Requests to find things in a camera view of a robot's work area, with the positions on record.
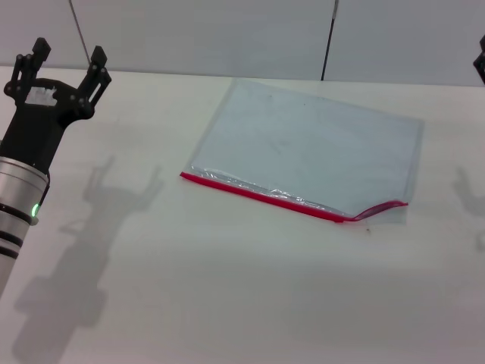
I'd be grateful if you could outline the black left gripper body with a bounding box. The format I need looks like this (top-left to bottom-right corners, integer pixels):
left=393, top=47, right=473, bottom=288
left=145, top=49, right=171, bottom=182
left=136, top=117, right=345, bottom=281
left=0, top=77, right=95, bottom=174

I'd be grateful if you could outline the clear document bag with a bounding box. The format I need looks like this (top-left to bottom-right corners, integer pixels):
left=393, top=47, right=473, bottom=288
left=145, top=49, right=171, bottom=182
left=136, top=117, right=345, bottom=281
left=179, top=77, right=425, bottom=225

